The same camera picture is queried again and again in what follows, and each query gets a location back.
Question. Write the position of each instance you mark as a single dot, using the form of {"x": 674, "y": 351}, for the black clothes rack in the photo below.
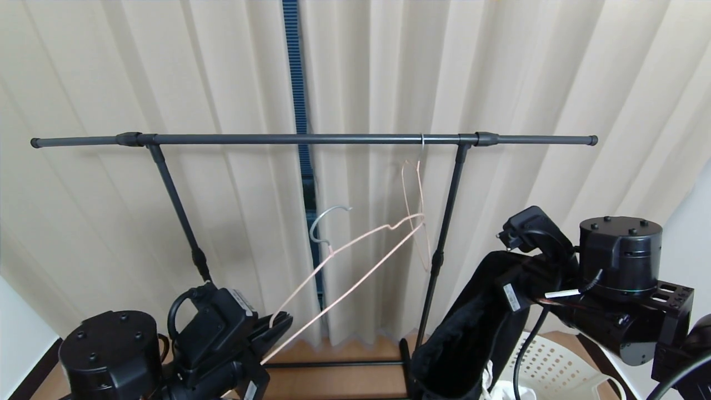
{"x": 250, "y": 139}

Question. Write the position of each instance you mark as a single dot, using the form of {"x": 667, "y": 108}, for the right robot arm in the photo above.
{"x": 619, "y": 255}

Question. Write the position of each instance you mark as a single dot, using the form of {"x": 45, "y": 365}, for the beige curtain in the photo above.
{"x": 139, "y": 66}
{"x": 555, "y": 66}

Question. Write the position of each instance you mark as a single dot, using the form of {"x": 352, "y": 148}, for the black shorts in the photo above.
{"x": 461, "y": 344}

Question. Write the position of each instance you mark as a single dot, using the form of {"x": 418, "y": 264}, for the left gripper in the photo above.
{"x": 244, "y": 383}

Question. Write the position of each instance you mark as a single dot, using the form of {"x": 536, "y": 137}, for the white laundry basket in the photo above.
{"x": 555, "y": 366}

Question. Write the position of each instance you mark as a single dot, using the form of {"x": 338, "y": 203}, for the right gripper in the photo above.
{"x": 527, "y": 286}

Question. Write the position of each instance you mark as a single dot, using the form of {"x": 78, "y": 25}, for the white garment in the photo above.
{"x": 511, "y": 391}

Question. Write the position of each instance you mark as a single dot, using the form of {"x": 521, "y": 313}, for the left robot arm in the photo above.
{"x": 111, "y": 355}

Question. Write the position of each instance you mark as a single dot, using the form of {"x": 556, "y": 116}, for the pink clothes hanger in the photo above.
{"x": 344, "y": 293}
{"x": 422, "y": 147}

